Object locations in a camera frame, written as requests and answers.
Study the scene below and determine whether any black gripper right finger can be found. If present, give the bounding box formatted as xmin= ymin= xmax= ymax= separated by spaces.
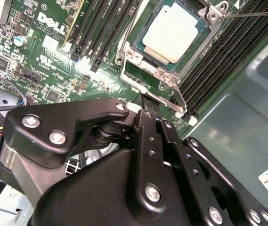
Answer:
xmin=151 ymin=96 xmax=268 ymax=226

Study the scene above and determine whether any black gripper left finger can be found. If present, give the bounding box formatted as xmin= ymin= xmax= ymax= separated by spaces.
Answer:
xmin=0 ymin=93 xmax=168 ymax=214

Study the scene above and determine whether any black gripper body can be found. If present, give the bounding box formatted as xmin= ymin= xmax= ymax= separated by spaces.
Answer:
xmin=31 ymin=148 xmax=206 ymax=226

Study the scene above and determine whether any metal socket cover frame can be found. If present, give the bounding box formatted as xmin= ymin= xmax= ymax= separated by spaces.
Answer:
xmin=120 ymin=55 xmax=188 ymax=114

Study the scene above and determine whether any metal locking lever wire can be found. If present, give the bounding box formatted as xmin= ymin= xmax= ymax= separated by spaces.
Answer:
xmin=219 ymin=10 xmax=268 ymax=19
xmin=117 ymin=0 xmax=150 ymax=64

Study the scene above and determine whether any silver CPU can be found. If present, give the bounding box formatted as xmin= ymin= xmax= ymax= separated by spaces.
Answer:
xmin=135 ymin=0 xmax=211 ymax=72

